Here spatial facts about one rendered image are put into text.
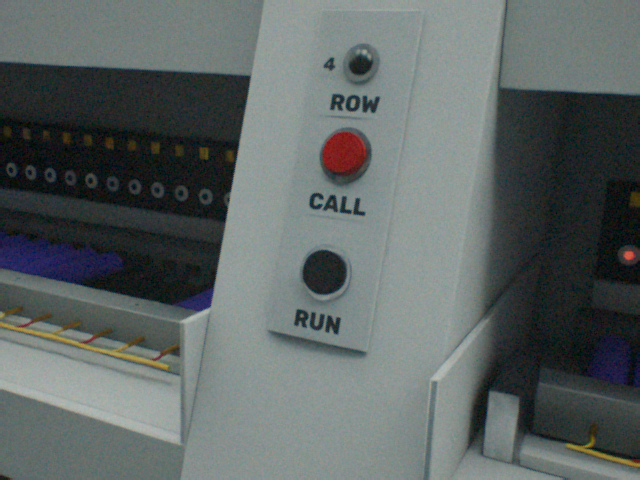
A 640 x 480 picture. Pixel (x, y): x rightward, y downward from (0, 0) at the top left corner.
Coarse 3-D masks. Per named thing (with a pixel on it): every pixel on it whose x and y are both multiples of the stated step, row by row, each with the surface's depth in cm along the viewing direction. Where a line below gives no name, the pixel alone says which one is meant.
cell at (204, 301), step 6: (198, 294) 39; (204, 294) 39; (210, 294) 39; (186, 300) 38; (192, 300) 38; (198, 300) 38; (204, 300) 38; (210, 300) 39; (180, 306) 37; (186, 306) 37; (192, 306) 38; (198, 306) 38; (204, 306) 38; (210, 306) 39
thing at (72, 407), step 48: (0, 192) 57; (0, 336) 37; (192, 336) 27; (0, 384) 32; (48, 384) 32; (96, 384) 32; (144, 384) 32; (192, 384) 27; (0, 432) 32; (48, 432) 31; (96, 432) 29; (144, 432) 28
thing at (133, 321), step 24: (0, 288) 39; (24, 288) 38; (48, 288) 38; (72, 288) 38; (24, 312) 38; (48, 312) 37; (72, 312) 37; (96, 312) 36; (120, 312) 35; (144, 312) 35; (168, 312) 35; (192, 312) 35; (48, 336) 35; (96, 336) 35; (120, 336) 36; (144, 336) 35; (168, 336) 34; (144, 360) 33
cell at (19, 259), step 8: (40, 248) 47; (48, 248) 47; (56, 248) 48; (64, 248) 48; (72, 248) 48; (16, 256) 45; (24, 256) 45; (32, 256) 46; (40, 256) 46; (48, 256) 47; (0, 264) 44; (8, 264) 44; (16, 264) 44
